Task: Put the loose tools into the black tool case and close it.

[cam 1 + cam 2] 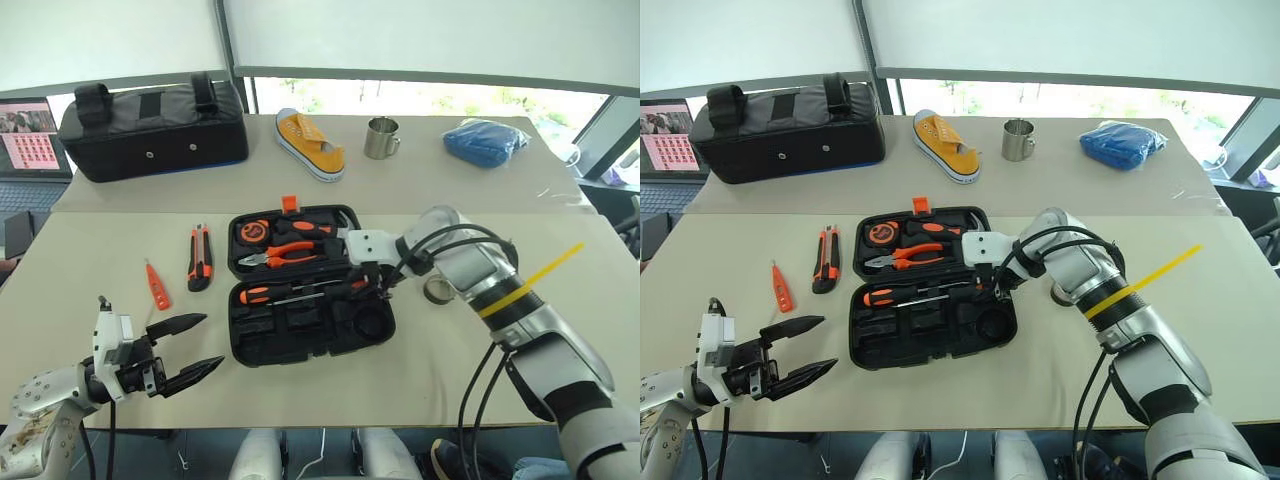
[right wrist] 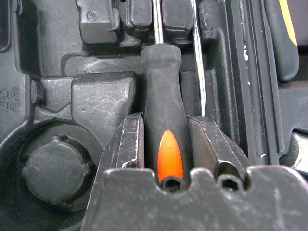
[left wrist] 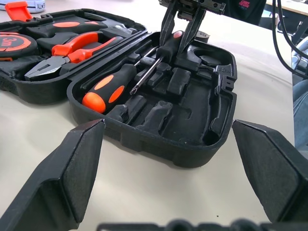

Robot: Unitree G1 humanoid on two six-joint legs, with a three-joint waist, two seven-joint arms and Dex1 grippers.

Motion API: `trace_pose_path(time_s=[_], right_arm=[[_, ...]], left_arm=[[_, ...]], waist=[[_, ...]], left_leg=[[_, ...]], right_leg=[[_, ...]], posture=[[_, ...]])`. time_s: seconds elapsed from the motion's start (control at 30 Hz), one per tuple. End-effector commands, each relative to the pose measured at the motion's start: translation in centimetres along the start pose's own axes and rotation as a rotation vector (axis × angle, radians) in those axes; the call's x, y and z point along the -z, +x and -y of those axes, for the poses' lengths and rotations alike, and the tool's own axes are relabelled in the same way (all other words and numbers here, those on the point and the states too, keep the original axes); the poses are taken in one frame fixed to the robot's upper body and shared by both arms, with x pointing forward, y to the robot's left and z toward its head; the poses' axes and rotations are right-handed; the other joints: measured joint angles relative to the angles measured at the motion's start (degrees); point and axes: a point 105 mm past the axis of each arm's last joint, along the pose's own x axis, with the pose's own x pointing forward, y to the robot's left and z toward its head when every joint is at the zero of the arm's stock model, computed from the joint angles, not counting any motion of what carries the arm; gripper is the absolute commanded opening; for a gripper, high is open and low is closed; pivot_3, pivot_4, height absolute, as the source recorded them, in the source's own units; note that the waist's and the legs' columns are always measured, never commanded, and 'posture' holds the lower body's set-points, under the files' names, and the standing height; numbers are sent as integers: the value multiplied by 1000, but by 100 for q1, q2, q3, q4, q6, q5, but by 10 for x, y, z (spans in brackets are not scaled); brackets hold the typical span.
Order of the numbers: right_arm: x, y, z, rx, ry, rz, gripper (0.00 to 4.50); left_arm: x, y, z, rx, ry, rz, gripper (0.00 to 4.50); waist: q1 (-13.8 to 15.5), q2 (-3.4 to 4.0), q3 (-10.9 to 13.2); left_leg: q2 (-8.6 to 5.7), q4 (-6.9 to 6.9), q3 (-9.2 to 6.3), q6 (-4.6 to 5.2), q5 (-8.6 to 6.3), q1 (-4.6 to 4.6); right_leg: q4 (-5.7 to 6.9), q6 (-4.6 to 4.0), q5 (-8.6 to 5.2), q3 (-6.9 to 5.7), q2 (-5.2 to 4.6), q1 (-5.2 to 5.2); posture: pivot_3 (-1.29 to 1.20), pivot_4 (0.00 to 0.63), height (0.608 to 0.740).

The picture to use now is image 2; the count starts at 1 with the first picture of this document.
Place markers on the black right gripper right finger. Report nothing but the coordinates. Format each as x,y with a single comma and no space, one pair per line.
211,144

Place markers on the black plastic tool case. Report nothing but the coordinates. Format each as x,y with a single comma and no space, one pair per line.
96,101

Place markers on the silver shaft flathead screwdriver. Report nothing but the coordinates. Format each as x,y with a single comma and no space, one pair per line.
199,62

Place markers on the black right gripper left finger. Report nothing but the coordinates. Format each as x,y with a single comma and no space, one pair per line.
127,144

